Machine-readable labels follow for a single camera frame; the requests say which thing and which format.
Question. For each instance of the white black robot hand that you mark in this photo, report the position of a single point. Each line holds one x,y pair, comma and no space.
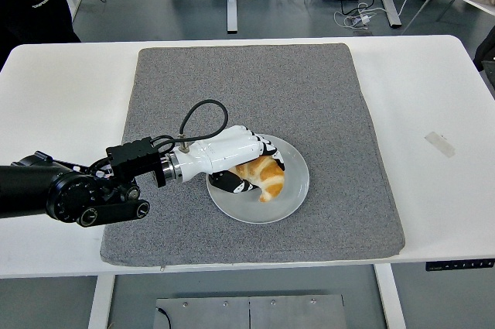
224,151

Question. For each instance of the golden croissant bread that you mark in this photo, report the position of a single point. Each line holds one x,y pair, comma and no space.
270,182

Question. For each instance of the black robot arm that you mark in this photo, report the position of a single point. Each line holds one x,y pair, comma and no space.
31,189

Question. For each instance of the pale grey round plate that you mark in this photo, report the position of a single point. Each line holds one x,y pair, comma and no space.
270,209

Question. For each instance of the grey metal plate with screws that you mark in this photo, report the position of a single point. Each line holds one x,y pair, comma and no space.
212,315

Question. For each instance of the grey fabric mat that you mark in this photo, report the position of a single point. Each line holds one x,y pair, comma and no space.
270,81

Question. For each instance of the white table leg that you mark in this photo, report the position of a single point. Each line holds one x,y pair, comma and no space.
101,302
390,298

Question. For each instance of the translucent tape piece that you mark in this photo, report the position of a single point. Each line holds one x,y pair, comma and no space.
440,144

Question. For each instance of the black table control panel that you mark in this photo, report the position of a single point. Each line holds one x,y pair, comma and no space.
460,266

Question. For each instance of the black fabric object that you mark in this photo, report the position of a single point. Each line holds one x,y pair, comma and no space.
488,54

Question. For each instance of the white chair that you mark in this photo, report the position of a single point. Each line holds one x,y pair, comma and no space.
470,2

